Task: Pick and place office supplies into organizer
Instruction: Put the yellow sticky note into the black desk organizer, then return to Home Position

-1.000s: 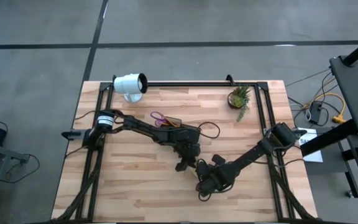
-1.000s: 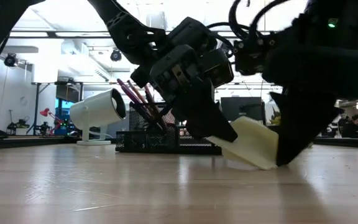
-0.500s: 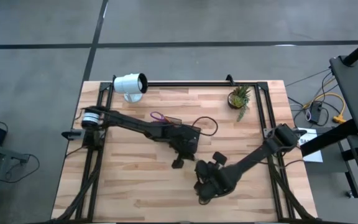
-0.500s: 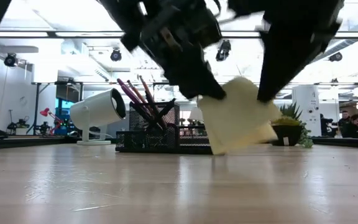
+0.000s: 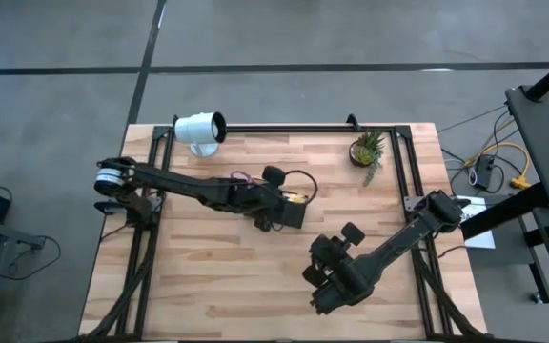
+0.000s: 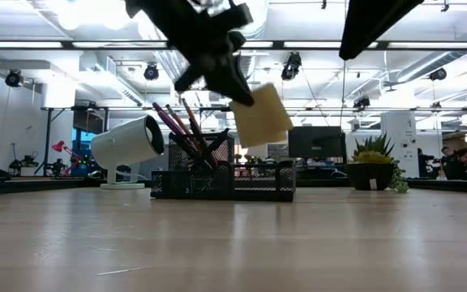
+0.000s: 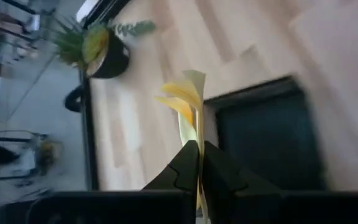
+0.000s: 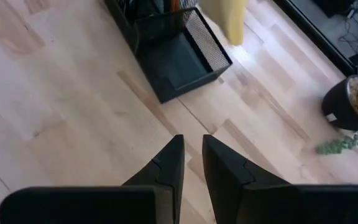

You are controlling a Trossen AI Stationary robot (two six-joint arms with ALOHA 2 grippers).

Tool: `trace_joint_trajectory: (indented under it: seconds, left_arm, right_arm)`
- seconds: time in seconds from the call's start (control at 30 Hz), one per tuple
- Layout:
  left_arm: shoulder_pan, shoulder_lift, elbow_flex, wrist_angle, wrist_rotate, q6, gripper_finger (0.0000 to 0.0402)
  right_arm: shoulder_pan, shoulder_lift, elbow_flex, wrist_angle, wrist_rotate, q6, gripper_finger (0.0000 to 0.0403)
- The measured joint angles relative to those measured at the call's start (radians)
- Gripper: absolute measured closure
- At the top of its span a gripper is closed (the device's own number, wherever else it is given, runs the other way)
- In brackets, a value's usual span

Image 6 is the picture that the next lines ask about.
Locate black mesh desk organizer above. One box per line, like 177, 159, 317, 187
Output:
150, 131, 297, 203

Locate potted succulent plant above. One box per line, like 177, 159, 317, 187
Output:
345, 133, 409, 194

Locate black overhead light bar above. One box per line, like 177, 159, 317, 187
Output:
0, 39, 467, 52

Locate black background station frame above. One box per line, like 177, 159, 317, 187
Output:
41, 105, 467, 178

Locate yellow sticky note pad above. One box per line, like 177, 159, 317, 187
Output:
229, 83, 294, 149

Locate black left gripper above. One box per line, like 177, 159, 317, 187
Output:
126, 0, 256, 108

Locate black computer monitor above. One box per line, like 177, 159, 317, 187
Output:
288, 126, 346, 159

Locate black aluminium table frame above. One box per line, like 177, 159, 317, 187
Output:
0, 176, 467, 197

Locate orange pencil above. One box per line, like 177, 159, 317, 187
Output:
165, 104, 208, 163
181, 97, 218, 167

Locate red desk lamp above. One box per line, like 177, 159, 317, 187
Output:
52, 140, 87, 171

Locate person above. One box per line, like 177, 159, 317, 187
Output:
417, 148, 437, 179
443, 148, 467, 182

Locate black pen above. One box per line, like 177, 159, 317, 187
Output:
200, 127, 231, 165

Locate purple-handled scissors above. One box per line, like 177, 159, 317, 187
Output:
152, 101, 202, 163

